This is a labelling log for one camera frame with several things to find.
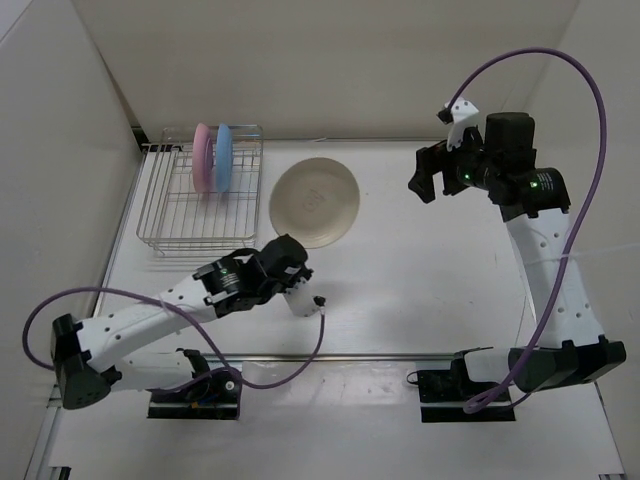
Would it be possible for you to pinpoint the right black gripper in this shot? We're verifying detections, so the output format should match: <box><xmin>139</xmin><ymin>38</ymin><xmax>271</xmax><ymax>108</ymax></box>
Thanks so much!
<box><xmin>407</xmin><ymin>124</ymin><xmax>500</xmax><ymax>204</ymax></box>

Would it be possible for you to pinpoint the cream plate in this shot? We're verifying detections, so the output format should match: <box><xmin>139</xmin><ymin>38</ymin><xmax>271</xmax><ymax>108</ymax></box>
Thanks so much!
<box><xmin>269</xmin><ymin>157</ymin><xmax>360</xmax><ymax>249</ymax></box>

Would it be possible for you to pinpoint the blue plate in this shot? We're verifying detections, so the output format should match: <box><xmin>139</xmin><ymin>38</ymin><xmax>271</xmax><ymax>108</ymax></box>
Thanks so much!
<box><xmin>214</xmin><ymin>124</ymin><xmax>234</xmax><ymax>193</ymax></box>

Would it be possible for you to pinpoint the pink plate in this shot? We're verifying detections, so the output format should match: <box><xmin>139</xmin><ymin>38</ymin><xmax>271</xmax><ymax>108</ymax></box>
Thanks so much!
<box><xmin>192</xmin><ymin>123</ymin><xmax>213</xmax><ymax>194</ymax></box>

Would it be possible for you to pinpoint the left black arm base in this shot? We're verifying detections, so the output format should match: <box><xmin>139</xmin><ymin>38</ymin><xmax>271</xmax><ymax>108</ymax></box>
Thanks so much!
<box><xmin>147</xmin><ymin>367</ymin><xmax>242</xmax><ymax>421</ymax></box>

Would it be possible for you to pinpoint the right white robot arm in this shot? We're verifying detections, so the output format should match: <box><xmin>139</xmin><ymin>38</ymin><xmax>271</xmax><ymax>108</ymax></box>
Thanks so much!
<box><xmin>408</xmin><ymin>112</ymin><xmax>627</xmax><ymax>400</ymax></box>

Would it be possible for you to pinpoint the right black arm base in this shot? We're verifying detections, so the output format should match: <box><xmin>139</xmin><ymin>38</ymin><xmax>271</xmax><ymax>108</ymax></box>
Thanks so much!
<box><xmin>406</xmin><ymin>370</ymin><xmax>516</xmax><ymax>424</ymax></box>

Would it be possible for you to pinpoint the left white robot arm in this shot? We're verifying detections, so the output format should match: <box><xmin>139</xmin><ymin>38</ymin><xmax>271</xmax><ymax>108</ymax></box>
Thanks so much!
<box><xmin>51</xmin><ymin>235</ymin><xmax>318</xmax><ymax>410</ymax></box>

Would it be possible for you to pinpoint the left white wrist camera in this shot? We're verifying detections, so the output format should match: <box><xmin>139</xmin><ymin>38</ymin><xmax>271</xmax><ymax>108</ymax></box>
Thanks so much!
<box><xmin>283</xmin><ymin>278</ymin><xmax>325</xmax><ymax>318</ymax></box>

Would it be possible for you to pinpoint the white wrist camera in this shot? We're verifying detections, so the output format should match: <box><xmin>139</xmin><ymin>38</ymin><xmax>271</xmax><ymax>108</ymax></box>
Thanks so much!
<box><xmin>437</xmin><ymin>97</ymin><xmax>479</xmax><ymax>152</ymax></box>
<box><xmin>283</xmin><ymin>278</ymin><xmax>325</xmax><ymax>318</ymax></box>

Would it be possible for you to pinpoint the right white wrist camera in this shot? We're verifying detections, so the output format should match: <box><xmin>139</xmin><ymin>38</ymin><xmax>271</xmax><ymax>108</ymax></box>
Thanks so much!
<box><xmin>437</xmin><ymin>97</ymin><xmax>479</xmax><ymax>152</ymax></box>

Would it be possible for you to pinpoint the metal wire dish rack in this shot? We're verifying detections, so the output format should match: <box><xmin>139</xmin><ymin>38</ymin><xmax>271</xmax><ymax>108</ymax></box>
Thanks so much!
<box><xmin>136</xmin><ymin>125</ymin><xmax>263</xmax><ymax>257</ymax></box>

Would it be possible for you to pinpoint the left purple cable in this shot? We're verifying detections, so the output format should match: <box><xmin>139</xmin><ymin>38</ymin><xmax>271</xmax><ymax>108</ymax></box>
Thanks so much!
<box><xmin>24</xmin><ymin>286</ymin><xmax>327</xmax><ymax>391</ymax></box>

